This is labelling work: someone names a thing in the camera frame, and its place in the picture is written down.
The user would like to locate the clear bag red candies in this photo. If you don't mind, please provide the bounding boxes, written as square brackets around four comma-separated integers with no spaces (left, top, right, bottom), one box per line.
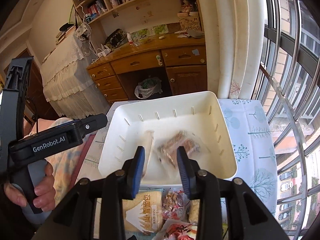
[162,190,189,222]

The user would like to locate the white red dongzao snack bag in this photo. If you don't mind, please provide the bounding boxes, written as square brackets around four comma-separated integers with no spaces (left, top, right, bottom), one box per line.
[153,219,197,240]

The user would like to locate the long white snack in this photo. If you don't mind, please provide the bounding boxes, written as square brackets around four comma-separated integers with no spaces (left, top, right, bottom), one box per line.
[140,130,154,177]

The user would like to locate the white plastic storage bin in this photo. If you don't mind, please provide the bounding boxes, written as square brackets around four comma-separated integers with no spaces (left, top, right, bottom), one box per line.
[98,91,237,186]

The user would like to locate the white curtain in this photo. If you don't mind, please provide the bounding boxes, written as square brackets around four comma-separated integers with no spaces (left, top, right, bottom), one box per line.
[197,0,265,99]

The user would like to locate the pastel floral blanket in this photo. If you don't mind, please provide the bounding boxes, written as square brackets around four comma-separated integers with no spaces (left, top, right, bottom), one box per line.
[22,117,87,205]

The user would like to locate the tree pattern tablecloth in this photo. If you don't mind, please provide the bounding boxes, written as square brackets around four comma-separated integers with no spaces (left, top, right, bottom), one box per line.
[75,99,277,216]

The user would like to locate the wooden bookshelf with books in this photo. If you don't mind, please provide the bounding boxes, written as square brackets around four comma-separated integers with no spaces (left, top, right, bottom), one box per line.
[72,0,181,42]

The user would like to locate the white plastic bag under desk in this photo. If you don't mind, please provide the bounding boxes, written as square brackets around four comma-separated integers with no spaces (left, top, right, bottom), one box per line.
[135,77,163,99]

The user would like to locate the wooden desk with drawers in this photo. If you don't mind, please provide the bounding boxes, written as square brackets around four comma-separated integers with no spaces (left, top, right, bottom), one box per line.
[87,34,208,103]

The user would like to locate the white lace covered furniture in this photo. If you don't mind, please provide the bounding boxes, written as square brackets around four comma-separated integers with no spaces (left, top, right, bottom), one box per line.
[40,33,110,119]

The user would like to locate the clear bag brown cake slices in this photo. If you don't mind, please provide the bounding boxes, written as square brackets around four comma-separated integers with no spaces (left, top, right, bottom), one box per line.
[156,130,210,173]

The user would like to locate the yellow snow bread package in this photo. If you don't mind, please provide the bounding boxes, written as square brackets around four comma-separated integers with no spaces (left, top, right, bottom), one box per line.
[122,190,163,235]

